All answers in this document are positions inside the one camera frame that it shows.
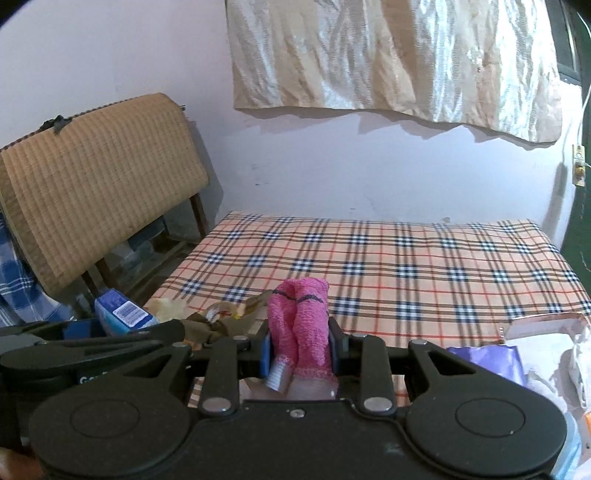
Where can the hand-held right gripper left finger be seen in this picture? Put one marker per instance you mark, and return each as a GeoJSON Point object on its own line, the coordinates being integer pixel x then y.
{"type": "Point", "coordinates": [265, 355]}

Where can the olive green cloth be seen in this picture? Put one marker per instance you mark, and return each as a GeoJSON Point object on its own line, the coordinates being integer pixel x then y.
{"type": "Point", "coordinates": [226, 330]}

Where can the wall socket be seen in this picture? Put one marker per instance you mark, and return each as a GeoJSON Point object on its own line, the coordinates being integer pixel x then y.
{"type": "Point", "coordinates": [578, 173]}

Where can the pale yellow sponge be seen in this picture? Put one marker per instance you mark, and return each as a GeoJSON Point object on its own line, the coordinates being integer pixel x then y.
{"type": "Point", "coordinates": [161, 307]}

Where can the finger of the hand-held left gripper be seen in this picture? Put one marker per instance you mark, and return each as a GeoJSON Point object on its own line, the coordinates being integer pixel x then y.
{"type": "Point", "coordinates": [81, 330]}
{"type": "Point", "coordinates": [115, 346]}

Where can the bluish plastic container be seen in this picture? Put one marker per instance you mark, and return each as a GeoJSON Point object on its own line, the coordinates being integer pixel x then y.
{"type": "Point", "coordinates": [143, 249]}

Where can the pink terry towel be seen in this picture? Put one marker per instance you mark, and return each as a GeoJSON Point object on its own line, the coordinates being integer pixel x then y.
{"type": "Point", "coordinates": [304, 318]}

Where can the wooden chair frame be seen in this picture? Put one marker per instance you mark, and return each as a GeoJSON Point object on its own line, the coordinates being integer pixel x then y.
{"type": "Point", "coordinates": [199, 217]}

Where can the purple tissue pack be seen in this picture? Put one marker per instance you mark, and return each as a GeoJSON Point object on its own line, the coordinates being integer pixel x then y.
{"type": "Point", "coordinates": [489, 362]}

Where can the black clip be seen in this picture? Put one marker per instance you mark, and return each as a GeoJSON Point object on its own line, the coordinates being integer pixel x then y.
{"type": "Point", "coordinates": [55, 124]}

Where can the shiny cream wall cloth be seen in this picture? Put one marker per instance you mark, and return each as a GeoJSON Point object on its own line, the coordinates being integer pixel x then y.
{"type": "Point", "coordinates": [392, 55]}

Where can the orange and white tissue pack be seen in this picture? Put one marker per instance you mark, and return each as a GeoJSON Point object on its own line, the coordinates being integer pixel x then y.
{"type": "Point", "coordinates": [587, 420]}

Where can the clear tape roll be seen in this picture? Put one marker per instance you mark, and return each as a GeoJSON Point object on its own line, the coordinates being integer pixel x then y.
{"type": "Point", "coordinates": [217, 310]}

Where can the white thin cloth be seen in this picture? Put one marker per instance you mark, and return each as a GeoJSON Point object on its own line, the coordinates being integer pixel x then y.
{"type": "Point", "coordinates": [549, 341]}

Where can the blue tissue pack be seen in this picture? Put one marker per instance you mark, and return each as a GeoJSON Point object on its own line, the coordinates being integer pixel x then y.
{"type": "Point", "coordinates": [122, 314]}

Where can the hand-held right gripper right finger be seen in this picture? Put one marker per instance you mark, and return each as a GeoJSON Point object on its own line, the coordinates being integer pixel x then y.
{"type": "Point", "coordinates": [334, 350]}

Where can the woven straw mat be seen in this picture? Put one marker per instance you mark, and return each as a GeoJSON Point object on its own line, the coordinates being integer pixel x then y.
{"type": "Point", "coordinates": [92, 184]}

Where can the blue plaid cloth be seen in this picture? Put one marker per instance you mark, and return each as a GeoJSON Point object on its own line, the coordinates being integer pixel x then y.
{"type": "Point", "coordinates": [18, 277]}

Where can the blue face mask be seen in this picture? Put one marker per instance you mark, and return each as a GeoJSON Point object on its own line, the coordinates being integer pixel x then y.
{"type": "Point", "coordinates": [572, 447]}

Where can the dark window frame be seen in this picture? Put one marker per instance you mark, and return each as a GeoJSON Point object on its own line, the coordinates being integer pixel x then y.
{"type": "Point", "coordinates": [565, 46]}

